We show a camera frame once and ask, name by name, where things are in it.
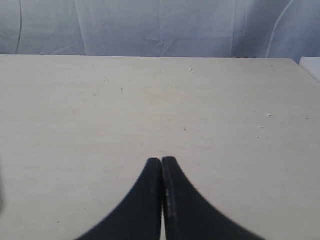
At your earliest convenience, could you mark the white object beside table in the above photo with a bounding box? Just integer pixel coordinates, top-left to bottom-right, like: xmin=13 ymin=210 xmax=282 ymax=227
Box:
xmin=299 ymin=57 xmax=320 ymax=83

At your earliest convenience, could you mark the white backdrop cloth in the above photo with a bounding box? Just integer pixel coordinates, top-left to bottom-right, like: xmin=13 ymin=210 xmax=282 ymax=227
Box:
xmin=0 ymin=0 xmax=320 ymax=62

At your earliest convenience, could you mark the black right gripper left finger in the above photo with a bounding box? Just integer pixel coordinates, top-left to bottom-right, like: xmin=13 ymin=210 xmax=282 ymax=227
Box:
xmin=79 ymin=158 xmax=162 ymax=240

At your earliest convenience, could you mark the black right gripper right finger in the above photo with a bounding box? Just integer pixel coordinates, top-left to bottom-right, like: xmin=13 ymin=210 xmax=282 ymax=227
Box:
xmin=162 ymin=156 xmax=262 ymax=240

